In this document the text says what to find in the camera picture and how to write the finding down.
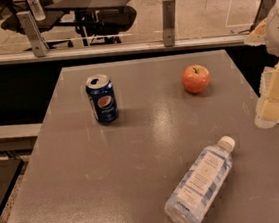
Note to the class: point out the blue pepsi can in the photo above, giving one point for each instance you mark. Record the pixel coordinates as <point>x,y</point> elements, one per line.
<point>100,91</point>

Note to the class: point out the right metal glass bracket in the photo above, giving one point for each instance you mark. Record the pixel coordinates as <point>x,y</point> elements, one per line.
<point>264,7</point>

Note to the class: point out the upright background water bottle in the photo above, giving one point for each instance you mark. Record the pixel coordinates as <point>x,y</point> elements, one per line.
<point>37,10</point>

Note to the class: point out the middle metal glass bracket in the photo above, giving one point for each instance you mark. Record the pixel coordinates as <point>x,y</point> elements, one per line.
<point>168,19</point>

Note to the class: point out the red orange apple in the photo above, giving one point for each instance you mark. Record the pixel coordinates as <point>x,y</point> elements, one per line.
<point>195,78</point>

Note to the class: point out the metal railing bar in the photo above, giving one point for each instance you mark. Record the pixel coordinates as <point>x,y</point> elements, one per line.
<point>124,49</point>

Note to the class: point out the metal glass bracket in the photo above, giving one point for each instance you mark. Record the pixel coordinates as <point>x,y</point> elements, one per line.
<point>264,7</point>
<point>168,19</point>
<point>32,32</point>

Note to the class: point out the left metal glass bracket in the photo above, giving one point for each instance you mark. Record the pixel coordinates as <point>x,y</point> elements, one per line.
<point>32,32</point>

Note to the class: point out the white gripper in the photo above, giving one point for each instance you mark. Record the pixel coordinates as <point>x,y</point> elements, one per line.
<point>267,33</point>

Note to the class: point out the black office chair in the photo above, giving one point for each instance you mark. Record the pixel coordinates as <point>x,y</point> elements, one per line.
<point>104,26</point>

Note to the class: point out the clear plastic water bottle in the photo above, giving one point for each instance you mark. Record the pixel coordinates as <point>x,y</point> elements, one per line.
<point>197,190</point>

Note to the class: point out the black chair far left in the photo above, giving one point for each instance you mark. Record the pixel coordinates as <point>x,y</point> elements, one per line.
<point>52,18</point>

